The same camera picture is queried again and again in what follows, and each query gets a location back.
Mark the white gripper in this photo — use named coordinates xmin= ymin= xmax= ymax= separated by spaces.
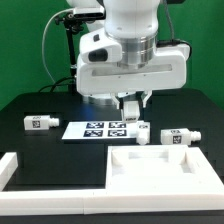
xmin=77 ymin=44 xmax=190 ymax=110

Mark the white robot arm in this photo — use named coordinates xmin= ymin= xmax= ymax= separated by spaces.
xmin=66 ymin=0 xmax=190 ymax=110

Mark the white marker sheet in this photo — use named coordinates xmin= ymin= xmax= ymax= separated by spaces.
xmin=62 ymin=121 xmax=137 ymax=140

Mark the white U-shaped fence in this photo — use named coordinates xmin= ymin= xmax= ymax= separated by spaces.
xmin=0 ymin=153 xmax=224 ymax=216

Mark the black camera stand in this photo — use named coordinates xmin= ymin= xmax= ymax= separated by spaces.
xmin=54 ymin=12 xmax=88 ymax=94

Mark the silver mounted camera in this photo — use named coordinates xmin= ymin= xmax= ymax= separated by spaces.
xmin=73 ymin=6 xmax=105 ymax=20

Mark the white camera cable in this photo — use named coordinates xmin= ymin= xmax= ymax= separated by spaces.
xmin=41 ymin=8 xmax=74 ymax=85

